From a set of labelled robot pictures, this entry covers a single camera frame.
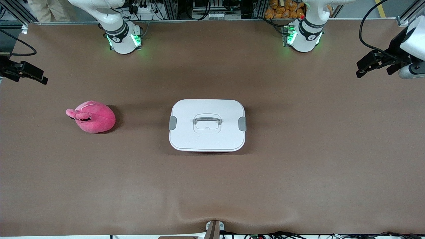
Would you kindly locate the white terminal block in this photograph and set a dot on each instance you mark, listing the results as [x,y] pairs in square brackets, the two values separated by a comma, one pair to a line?
[215,15]

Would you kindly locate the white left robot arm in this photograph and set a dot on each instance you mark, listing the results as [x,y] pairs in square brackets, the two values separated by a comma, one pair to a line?
[303,41]

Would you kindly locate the person's beige trousers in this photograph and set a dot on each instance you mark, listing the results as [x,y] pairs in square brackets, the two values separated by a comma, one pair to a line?
[43,10]

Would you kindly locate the bag of orange snacks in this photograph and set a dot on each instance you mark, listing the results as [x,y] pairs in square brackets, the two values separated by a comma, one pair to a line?
[279,10]

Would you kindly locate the brown camera mount post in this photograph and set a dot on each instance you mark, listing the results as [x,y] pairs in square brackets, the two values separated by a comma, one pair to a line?
[214,230]

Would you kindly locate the aluminium frame rail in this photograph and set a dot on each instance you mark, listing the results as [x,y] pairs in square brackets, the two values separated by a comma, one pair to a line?
[15,11]
[406,18]

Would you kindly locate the grey lid clip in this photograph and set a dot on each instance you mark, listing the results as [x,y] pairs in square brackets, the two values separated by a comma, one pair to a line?
[242,123]
[172,122]

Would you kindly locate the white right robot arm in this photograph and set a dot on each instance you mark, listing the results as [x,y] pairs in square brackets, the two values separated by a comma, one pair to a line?
[123,43]

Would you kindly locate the aluminium frame post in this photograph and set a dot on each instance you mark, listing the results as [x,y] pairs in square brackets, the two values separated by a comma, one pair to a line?
[171,10]
[260,8]

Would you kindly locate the white power strip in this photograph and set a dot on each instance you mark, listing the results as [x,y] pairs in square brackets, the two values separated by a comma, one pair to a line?
[146,15]

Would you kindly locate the pink plush flamingo toy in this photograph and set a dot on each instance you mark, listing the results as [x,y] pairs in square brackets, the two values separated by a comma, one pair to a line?
[96,119]

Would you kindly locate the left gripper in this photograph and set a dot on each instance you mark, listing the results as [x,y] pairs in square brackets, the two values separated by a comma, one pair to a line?
[395,47]

